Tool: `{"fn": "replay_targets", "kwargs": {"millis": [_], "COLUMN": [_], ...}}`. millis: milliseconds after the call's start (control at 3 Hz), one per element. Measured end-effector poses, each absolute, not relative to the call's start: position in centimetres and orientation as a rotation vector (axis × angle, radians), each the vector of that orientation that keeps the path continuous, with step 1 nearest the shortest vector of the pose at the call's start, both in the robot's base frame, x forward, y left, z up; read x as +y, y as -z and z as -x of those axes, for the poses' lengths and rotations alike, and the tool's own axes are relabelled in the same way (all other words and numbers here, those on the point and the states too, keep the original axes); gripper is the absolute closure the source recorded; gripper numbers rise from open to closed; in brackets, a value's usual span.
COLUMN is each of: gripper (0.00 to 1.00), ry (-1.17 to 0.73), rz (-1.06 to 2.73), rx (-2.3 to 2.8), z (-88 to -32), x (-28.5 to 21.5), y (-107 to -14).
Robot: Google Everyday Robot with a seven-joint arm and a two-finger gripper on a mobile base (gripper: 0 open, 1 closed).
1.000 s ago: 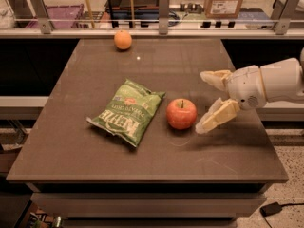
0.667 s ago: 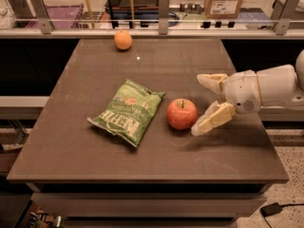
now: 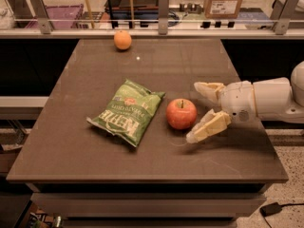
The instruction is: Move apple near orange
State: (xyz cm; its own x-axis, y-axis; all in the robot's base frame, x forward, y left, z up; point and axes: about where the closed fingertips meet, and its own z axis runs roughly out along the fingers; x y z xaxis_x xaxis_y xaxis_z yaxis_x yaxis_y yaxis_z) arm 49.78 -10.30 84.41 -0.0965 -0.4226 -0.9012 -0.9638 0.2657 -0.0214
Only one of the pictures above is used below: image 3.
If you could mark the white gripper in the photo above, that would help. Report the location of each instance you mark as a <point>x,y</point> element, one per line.
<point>237,100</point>

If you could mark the red apple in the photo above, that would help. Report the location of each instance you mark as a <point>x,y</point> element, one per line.
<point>181,114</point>

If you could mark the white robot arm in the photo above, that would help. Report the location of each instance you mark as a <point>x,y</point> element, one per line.
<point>279,99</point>

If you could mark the green Kettle chips bag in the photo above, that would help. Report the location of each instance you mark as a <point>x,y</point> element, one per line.
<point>129,112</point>

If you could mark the cardboard box with label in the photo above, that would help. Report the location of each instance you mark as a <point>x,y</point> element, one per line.
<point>222,9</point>

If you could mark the orange fruit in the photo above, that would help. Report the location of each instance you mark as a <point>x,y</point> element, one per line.
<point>122,40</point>

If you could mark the black power adapter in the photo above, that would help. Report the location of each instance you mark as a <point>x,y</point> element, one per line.
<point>270,209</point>

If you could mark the grey table drawer unit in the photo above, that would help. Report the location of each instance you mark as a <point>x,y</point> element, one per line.
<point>148,210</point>

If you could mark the purple plastic crate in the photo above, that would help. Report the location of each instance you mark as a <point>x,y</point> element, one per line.
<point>61,17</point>

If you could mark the grey metal bracket centre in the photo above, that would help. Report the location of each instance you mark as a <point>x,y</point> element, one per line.
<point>163,16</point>

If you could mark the grey metal bracket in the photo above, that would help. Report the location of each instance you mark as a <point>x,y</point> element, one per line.
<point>284,18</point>
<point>41,15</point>
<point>163,16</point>

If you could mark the grey metal bracket right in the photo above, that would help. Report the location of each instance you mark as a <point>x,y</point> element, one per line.
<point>284,18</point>

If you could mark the grey metal bracket left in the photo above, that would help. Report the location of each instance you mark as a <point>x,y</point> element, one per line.
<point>41,15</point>

